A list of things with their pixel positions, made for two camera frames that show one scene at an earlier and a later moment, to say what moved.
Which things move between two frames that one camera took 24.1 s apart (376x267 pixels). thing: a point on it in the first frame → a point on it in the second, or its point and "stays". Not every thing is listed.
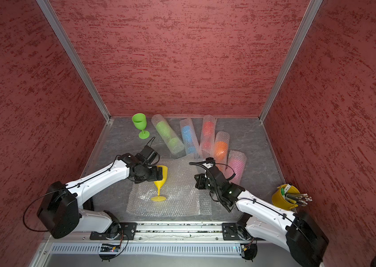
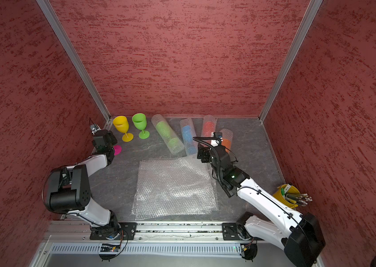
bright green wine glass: [140, 120] stays
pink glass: [236, 164] → [117, 149]
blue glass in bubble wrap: [190, 139] stays
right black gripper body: [204, 183] → [205, 152]
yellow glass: [158, 183] → [121, 123]
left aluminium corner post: [53, 20] stays
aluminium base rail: [164, 244] stays
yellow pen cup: [280, 202] stays
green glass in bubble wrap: [167, 135] stays
